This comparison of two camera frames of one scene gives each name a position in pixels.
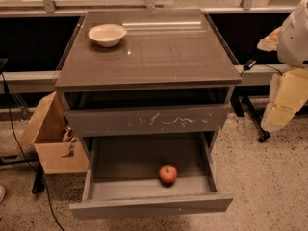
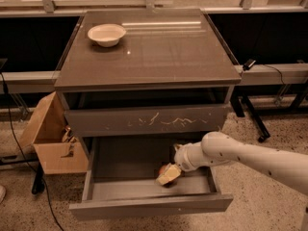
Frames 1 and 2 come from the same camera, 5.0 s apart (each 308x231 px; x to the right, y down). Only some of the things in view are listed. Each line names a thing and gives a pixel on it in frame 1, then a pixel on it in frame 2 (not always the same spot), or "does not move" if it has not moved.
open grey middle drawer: [121, 176] does not move
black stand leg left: [39, 181] does not move
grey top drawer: [148, 120] does not move
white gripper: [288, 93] -> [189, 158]
